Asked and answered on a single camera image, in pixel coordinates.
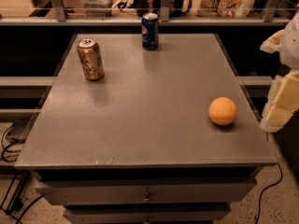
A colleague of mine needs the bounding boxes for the orange gold soda can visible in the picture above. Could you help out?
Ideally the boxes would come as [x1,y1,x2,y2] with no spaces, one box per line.
[77,38,105,81]

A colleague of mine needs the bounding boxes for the black cable right floor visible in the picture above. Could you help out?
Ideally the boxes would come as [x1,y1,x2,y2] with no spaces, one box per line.
[253,161,284,224]

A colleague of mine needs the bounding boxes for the grey drawer cabinet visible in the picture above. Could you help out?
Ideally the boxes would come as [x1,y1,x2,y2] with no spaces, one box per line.
[13,32,278,224]

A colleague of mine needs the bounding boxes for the upper drawer with knob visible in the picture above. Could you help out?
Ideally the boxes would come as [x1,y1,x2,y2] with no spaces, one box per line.
[36,178,256,206]

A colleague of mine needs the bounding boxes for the grey metal shelf rail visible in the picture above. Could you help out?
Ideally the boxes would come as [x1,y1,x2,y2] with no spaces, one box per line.
[0,16,289,27]

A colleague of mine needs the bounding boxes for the lower drawer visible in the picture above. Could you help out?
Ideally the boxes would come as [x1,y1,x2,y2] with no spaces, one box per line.
[64,203,231,224]

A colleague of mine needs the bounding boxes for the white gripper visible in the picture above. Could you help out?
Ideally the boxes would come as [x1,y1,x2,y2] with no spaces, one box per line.
[260,13,299,133]

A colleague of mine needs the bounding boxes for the blue Pepsi can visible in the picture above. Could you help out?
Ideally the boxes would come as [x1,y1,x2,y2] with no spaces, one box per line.
[141,13,159,49]

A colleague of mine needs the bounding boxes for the orange fruit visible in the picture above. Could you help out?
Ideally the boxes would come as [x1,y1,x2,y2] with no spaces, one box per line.
[208,97,237,126]

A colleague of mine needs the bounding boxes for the black cables left floor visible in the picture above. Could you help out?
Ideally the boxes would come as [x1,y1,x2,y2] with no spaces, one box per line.
[0,114,43,224]

